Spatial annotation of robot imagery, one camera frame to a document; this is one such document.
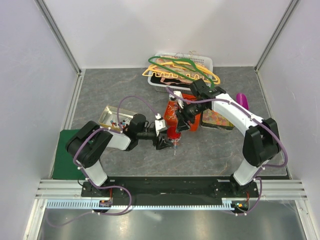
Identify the gold tin of gummies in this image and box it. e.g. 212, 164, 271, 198
200, 109, 235, 131

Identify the purple plastic scoop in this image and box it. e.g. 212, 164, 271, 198
236, 92, 249, 110

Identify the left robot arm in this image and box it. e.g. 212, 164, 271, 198
65, 113, 173, 197

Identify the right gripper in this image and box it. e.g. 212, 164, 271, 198
174, 99, 208, 134

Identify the black garment in basket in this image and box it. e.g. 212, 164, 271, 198
150, 76, 190, 89

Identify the grey cable duct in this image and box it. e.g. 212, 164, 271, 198
46, 197, 236, 211

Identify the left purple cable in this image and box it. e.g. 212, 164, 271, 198
44, 96, 162, 227

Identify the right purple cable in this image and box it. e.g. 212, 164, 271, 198
165, 86, 288, 217

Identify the floral pink cloth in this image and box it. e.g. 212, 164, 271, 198
152, 57, 210, 84

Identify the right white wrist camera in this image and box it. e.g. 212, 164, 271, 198
169, 91, 184, 109

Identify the white plastic basket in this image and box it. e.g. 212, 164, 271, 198
142, 52, 221, 93

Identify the gold tin of candies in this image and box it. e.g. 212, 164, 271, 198
98, 105, 136, 132

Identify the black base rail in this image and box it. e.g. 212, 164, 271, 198
81, 176, 259, 202

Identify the yellow clothes hanger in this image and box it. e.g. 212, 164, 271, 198
147, 59, 221, 85

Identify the orange clothes hanger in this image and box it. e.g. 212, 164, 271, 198
142, 61, 221, 85

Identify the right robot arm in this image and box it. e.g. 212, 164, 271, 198
167, 79, 281, 197

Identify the green clothes hanger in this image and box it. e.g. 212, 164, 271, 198
147, 56, 216, 90

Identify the red jar lid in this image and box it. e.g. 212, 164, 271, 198
166, 126, 181, 140

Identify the orange tray of lollipops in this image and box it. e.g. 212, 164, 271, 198
163, 93, 201, 132

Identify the green cloth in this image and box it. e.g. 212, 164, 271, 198
52, 129, 85, 180

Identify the clear glass jar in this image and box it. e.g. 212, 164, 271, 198
169, 138, 181, 156

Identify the purple cable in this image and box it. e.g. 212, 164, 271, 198
44, 96, 162, 227
165, 86, 288, 217

